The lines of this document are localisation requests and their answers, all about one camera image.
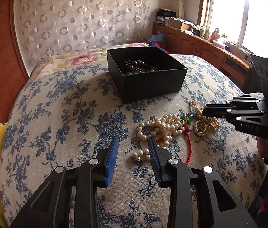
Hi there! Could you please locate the circle patterned headboard cloth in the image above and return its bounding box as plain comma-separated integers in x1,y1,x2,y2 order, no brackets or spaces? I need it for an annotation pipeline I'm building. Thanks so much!
14,0,151,73

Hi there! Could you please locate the wooden window-side cabinet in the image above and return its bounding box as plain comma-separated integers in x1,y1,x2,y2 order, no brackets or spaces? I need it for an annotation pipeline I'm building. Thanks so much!
152,24,249,88

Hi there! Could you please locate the blue floral bed cover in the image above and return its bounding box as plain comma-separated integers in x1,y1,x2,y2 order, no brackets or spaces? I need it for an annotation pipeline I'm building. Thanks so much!
0,53,268,228

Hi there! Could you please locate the black square jewelry box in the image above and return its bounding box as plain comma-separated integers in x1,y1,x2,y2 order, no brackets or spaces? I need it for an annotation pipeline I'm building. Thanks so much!
107,46,187,104

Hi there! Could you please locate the stack of dark clothes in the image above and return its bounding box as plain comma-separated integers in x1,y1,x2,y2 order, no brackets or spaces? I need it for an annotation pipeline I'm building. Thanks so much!
154,8,176,26

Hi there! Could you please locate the dark brown bead bracelet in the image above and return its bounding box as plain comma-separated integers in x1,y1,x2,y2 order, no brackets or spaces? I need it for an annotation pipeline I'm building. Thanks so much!
123,59,158,75

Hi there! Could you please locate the green stone pendant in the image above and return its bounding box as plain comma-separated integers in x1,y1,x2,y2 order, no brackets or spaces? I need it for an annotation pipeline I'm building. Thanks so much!
181,113,195,124

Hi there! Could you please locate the cardboard box on cabinet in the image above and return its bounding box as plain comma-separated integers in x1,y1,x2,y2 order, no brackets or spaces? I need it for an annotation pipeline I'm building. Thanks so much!
168,17,192,30

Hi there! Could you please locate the pink figurine on cabinet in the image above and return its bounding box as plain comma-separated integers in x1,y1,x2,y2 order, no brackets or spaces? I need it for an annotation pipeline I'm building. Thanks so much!
210,27,221,42

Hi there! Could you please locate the wooden headboard frame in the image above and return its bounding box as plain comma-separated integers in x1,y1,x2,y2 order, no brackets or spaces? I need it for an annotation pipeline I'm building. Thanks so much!
0,0,30,126

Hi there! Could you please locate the pink floral pillow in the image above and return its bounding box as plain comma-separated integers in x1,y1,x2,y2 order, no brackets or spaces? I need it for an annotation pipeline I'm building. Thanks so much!
29,43,150,80

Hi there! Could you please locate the gold bead necklace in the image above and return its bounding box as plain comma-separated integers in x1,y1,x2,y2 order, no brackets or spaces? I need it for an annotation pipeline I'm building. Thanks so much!
188,100,221,138

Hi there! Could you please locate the red braided cord bracelet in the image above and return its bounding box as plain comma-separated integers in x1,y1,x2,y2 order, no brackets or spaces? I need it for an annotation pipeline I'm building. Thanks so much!
155,124,193,166

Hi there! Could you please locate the person's right hand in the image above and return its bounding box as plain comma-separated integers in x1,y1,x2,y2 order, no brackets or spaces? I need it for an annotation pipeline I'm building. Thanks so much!
256,137,268,158

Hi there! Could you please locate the white pearl necklace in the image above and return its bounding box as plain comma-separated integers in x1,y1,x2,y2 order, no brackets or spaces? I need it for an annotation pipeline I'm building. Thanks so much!
131,113,188,161

